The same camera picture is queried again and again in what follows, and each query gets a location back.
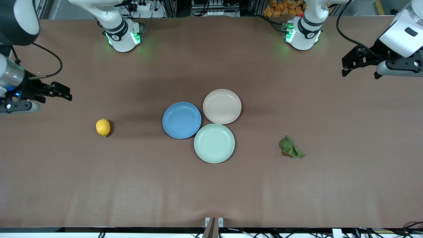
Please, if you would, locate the yellow lemon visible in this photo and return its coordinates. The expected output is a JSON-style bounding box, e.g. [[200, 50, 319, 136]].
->
[[96, 119, 111, 137]]

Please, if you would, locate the green lettuce leaf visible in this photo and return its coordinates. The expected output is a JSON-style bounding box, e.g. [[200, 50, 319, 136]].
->
[[278, 136, 306, 159]]

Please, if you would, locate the bag of orange fruits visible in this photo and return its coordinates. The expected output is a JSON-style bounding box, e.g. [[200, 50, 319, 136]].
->
[[263, 0, 306, 18]]

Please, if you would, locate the brown table cover mat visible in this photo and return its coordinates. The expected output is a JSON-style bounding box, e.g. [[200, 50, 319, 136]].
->
[[0, 16, 423, 228]]

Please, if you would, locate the white power strip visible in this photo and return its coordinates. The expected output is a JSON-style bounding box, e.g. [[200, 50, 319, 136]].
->
[[127, 2, 151, 12]]

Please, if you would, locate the blue plate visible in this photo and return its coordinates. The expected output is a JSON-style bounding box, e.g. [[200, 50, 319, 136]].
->
[[162, 102, 202, 139]]

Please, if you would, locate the beige plate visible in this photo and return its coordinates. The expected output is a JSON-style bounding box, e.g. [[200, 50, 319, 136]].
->
[[203, 89, 242, 125]]

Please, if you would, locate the white background equipment box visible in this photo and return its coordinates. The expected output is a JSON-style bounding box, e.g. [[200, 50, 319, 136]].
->
[[192, 0, 240, 17]]

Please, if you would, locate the mint green plate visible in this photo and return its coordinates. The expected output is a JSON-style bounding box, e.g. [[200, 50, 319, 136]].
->
[[194, 124, 235, 164]]

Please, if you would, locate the black right camera mount bracket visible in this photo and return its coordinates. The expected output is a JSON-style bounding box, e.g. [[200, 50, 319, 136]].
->
[[0, 96, 32, 111]]

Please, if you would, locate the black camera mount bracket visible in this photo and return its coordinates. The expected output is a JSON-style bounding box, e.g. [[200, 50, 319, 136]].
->
[[0, 96, 32, 111], [385, 48, 423, 68]]

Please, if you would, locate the black left camera mount bracket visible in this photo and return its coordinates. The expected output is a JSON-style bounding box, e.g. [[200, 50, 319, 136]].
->
[[385, 48, 423, 68]]

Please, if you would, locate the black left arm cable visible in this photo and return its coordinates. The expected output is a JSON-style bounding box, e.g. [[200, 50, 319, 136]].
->
[[336, 0, 382, 56]]

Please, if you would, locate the aluminium frame profile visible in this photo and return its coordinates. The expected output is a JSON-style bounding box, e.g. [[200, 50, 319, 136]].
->
[[35, 0, 50, 20]]

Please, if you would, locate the brown camera stand pole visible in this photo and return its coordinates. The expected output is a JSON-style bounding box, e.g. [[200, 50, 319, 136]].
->
[[202, 217, 219, 238]]

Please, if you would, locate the small metal bracket plate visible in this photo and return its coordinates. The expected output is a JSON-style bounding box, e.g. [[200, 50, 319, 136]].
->
[[205, 217, 224, 228]]

